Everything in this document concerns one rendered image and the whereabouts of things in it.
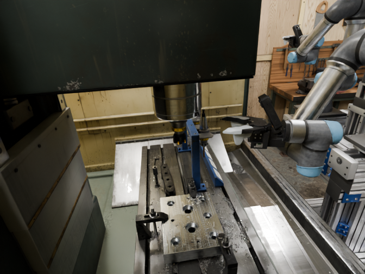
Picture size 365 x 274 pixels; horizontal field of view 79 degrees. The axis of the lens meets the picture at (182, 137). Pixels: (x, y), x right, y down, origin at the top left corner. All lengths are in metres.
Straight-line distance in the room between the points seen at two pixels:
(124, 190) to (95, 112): 0.64
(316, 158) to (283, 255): 0.57
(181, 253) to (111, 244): 0.65
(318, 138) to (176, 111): 0.44
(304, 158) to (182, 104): 0.44
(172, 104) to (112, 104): 1.19
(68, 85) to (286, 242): 1.15
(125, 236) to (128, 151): 0.69
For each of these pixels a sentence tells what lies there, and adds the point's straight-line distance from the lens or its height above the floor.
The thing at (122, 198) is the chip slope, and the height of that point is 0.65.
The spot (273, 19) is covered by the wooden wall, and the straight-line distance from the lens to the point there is 3.64.
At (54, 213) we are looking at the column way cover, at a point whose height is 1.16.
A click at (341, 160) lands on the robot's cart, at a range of 1.26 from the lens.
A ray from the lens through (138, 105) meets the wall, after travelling 1.78.
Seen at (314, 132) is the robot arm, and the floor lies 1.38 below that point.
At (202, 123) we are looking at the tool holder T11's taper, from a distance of 1.09.
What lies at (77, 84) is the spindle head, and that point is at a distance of 0.61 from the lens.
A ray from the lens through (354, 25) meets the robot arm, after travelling 1.71.
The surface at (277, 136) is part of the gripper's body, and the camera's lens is 0.78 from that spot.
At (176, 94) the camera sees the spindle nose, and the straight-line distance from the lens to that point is 0.64.
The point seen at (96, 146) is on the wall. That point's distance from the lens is 1.97.
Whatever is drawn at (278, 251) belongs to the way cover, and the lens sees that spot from 1.24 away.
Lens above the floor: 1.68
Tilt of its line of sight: 26 degrees down
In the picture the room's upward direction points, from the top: 3 degrees counter-clockwise
